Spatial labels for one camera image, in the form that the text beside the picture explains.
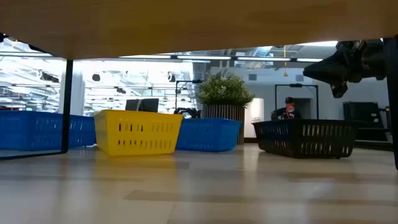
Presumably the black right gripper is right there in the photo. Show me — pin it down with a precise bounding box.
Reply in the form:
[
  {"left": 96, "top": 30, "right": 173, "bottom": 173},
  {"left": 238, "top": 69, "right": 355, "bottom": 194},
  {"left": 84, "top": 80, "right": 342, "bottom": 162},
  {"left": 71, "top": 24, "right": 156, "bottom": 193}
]
[{"left": 302, "top": 39, "right": 386, "bottom": 99}]

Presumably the black slotted plastic basket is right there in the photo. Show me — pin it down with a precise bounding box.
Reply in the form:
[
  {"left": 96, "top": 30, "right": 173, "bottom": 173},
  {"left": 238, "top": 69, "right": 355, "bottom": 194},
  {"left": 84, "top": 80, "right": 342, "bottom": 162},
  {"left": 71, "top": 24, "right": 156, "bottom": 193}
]
[{"left": 251, "top": 118, "right": 356, "bottom": 159}]

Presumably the blue slotted plastic basket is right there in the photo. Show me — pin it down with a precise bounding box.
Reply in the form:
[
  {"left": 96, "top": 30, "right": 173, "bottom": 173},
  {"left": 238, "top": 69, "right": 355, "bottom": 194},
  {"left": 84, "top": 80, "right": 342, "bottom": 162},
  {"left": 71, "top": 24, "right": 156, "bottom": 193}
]
[
  {"left": 0, "top": 110, "right": 96, "bottom": 152},
  {"left": 175, "top": 118, "right": 243, "bottom": 153}
]

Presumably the yellow slotted plastic basket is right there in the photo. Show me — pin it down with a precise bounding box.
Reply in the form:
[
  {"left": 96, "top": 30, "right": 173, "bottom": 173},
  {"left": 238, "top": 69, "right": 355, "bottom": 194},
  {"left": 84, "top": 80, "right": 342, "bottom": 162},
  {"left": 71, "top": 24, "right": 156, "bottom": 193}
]
[{"left": 93, "top": 109, "right": 185, "bottom": 156}]

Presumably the wooden shelf with black legs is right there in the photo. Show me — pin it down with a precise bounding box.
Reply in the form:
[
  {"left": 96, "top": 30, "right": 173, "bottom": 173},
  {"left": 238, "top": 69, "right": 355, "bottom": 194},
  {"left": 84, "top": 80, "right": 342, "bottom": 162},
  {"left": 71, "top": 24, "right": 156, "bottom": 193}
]
[{"left": 0, "top": 0, "right": 398, "bottom": 171}]

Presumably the black stacked equipment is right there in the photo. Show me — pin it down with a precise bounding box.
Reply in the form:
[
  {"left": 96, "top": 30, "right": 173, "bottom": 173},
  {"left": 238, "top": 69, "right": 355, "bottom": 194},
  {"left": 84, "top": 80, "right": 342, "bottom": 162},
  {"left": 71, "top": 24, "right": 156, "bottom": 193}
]
[{"left": 343, "top": 101, "right": 390, "bottom": 142}]

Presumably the person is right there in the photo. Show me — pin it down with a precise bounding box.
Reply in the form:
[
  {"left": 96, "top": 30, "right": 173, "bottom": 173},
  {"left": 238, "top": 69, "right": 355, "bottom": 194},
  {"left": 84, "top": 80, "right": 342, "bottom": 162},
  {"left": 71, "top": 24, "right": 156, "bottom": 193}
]
[{"left": 271, "top": 96, "right": 302, "bottom": 121}]

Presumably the white panel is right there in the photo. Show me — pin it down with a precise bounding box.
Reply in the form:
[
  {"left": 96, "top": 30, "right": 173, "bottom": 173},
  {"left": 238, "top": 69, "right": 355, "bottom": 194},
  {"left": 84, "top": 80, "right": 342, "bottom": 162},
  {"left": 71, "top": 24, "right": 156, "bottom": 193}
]
[{"left": 244, "top": 98, "right": 265, "bottom": 139}]

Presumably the green plant in striped pot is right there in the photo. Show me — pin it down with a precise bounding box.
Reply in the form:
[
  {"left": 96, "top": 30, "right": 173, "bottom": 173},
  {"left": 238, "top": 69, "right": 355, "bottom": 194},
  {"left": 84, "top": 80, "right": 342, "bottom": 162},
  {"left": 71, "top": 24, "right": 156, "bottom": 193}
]
[{"left": 197, "top": 70, "right": 255, "bottom": 146}]

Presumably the black computer monitor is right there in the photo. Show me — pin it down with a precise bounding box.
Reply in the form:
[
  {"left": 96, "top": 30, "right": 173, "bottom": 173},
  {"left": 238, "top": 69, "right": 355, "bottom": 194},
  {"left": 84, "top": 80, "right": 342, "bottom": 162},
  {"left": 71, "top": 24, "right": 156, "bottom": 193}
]
[{"left": 125, "top": 98, "right": 160, "bottom": 113}]

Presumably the yellow hanging cord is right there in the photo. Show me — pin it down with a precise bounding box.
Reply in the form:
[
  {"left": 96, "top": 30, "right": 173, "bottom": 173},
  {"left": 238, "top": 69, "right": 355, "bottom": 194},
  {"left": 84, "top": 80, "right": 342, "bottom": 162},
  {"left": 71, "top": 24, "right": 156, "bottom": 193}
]
[{"left": 282, "top": 45, "right": 289, "bottom": 78}]

